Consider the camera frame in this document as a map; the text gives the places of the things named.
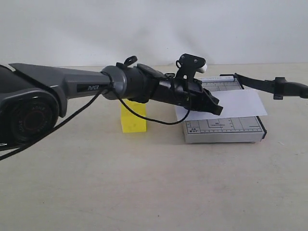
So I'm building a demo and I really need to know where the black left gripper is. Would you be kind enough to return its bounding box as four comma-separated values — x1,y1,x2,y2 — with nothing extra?
154,79,223,116

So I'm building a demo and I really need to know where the white paper sheet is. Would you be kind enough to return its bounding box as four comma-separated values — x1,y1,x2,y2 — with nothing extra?
186,89,267,120

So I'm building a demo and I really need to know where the black cutter blade arm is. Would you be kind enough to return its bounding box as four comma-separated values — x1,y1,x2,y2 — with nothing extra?
234,73,308,100

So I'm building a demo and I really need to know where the yellow foam cube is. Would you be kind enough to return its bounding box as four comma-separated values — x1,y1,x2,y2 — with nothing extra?
120,100,147,133

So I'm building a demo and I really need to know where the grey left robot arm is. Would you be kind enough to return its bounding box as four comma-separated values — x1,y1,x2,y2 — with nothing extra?
0,59,222,151

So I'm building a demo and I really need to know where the grey paper cutter base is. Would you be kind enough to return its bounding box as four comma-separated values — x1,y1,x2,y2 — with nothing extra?
182,75,267,143

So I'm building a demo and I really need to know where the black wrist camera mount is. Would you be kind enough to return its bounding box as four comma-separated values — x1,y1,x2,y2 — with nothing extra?
175,53,206,81

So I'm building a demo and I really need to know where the black cable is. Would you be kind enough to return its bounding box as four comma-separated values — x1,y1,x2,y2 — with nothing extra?
0,72,193,161

